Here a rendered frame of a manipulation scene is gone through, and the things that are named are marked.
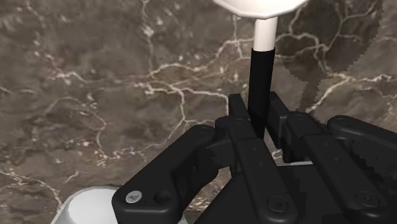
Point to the white round container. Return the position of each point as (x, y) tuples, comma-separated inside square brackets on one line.
[(90, 208)]

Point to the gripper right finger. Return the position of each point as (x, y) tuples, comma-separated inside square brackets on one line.
[(335, 161)]

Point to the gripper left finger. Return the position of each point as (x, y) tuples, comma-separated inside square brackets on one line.
[(263, 173)]

